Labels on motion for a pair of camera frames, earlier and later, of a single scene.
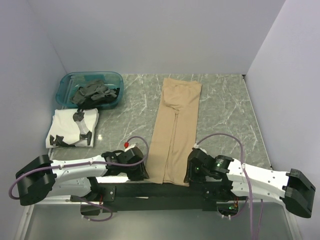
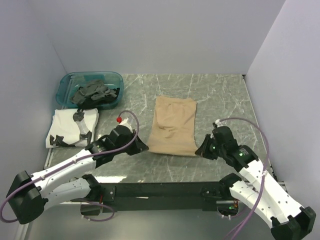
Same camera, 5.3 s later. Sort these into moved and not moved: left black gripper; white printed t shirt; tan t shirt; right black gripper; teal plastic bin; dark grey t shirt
Moved: right black gripper; left black gripper; tan t shirt
Not moved: dark grey t shirt; teal plastic bin; white printed t shirt
